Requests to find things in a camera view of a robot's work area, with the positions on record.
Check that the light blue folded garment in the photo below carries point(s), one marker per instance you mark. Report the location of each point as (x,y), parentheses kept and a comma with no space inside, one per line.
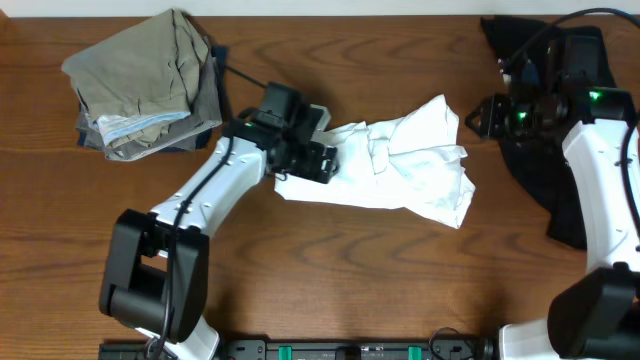
(117,130)

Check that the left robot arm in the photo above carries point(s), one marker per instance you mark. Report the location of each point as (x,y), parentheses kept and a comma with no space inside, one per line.
(156,274)

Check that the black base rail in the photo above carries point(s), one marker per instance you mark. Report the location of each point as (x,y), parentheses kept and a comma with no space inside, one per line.
(444,344)

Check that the white t-shirt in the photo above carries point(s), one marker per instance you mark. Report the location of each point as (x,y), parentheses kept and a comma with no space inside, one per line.
(411,162)

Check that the black t-shirt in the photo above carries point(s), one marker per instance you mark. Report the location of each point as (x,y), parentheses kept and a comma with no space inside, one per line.
(540,165)

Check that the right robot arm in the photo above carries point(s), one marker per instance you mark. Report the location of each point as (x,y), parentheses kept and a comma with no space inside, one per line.
(598,316)

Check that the khaki folded trousers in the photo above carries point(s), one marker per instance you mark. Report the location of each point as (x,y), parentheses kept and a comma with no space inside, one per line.
(151,68)

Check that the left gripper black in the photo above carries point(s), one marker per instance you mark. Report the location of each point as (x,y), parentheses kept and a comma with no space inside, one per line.
(310,169)

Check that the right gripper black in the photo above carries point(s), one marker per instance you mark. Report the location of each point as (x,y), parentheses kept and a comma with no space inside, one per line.
(489,123)

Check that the grey folded trousers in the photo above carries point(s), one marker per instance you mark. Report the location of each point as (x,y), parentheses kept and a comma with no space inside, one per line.
(200,115)

